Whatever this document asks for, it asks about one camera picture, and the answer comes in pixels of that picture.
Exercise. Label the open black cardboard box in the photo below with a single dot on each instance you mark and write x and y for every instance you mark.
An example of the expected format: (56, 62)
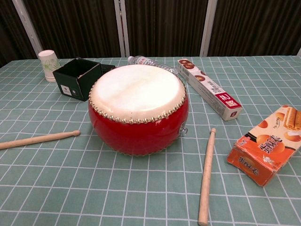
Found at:
(70, 87)

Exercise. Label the clear plastic water bottle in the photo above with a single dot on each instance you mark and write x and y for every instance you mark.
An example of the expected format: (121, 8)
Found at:
(143, 61)

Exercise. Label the green checkered tablecloth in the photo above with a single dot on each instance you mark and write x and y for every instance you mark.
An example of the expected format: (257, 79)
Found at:
(70, 188)

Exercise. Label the white paper cup leaf print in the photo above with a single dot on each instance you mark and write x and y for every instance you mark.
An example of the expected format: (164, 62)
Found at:
(48, 66)

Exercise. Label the long white baking paper box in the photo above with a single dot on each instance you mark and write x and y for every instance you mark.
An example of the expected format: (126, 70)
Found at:
(211, 94)

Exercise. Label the orange egg roll snack box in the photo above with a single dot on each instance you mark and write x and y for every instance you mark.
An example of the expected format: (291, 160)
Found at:
(263, 150)

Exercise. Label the wooden drumstick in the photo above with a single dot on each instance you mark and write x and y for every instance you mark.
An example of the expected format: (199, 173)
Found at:
(35, 140)
(207, 176)

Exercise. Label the white frame post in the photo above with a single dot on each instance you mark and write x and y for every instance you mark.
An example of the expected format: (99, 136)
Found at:
(208, 28)
(297, 52)
(28, 26)
(121, 28)

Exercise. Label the red drum with white skin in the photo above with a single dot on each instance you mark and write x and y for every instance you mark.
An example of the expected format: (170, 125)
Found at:
(136, 94)

